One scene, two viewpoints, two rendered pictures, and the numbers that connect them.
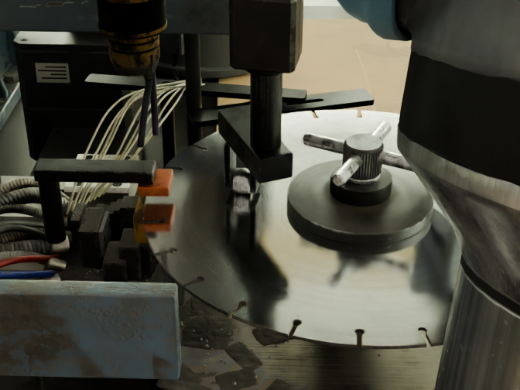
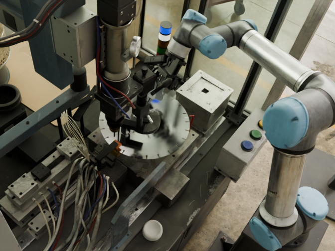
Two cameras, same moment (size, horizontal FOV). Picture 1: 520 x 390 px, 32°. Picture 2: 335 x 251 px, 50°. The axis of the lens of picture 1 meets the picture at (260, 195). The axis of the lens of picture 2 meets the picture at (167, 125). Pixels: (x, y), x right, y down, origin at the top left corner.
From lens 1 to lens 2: 0.91 m
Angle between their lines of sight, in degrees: 50
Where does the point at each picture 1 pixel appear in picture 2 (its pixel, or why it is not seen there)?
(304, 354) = not seen: hidden behind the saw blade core
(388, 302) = (173, 137)
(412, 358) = not seen: hidden behind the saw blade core
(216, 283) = (149, 154)
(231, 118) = (125, 123)
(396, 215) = (156, 119)
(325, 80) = (30, 70)
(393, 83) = not seen: hidden behind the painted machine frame
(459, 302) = (284, 157)
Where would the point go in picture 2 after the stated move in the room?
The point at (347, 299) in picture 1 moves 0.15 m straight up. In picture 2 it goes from (168, 141) to (174, 113)
